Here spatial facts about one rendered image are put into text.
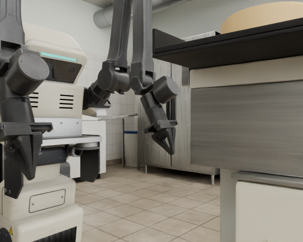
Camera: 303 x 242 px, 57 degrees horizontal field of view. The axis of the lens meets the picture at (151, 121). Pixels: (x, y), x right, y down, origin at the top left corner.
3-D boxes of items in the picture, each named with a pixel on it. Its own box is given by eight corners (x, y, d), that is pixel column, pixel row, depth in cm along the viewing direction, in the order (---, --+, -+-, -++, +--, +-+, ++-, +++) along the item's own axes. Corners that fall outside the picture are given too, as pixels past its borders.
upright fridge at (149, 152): (241, 176, 430) (241, 43, 430) (211, 187, 363) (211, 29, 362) (170, 166, 524) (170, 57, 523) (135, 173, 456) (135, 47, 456)
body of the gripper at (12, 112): (55, 130, 55) (46, 97, 57) (0, 131, 47) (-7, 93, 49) (39, 143, 59) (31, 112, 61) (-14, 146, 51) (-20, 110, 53)
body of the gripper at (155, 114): (179, 125, 88) (170, 104, 91) (159, 126, 81) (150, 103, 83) (165, 134, 92) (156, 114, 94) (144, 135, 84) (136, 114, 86)
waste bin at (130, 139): (156, 164, 546) (156, 130, 546) (136, 168, 506) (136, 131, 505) (136, 162, 582) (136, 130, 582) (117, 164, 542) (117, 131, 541)
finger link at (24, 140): (64, 169, 53) (52, 124, 55) (27, 175, 47) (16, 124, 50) (46, 181, 56) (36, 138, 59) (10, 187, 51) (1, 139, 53)
